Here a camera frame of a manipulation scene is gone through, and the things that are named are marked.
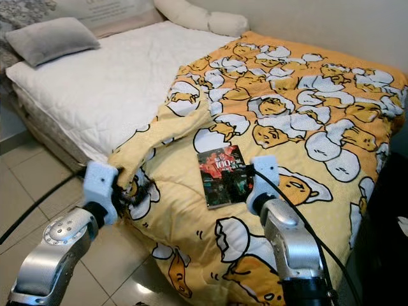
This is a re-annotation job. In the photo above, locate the red and dark book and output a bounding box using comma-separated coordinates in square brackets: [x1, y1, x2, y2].
[196, 145, 256, 210]

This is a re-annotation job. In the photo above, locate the yellow cartoon egg blanket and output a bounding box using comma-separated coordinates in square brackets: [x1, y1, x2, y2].
[107, 31, 408, 306]

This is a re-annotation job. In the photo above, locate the grey pillow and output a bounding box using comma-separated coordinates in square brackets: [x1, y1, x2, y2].
[5, 17, 102, 68]

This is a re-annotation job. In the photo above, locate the white quilted mattress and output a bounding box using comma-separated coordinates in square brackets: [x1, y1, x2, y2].
[5, 21, 238, 164]

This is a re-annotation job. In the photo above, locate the cream bolster pillow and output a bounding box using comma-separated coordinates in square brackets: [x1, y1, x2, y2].
[153, 0, 250, 38]

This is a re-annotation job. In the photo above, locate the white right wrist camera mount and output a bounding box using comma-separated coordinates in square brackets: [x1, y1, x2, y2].
[251, 155, 282, 211]

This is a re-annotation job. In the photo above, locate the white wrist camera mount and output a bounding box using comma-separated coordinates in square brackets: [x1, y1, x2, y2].
[83, 161, 120, 225]
[251, 155, 282, 211]

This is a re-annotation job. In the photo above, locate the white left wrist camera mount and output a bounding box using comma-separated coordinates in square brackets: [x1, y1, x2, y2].
[83, 161, 120, 225]

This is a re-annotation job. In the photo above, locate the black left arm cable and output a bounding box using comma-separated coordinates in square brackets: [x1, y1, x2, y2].
[0, 169, 87, 246]

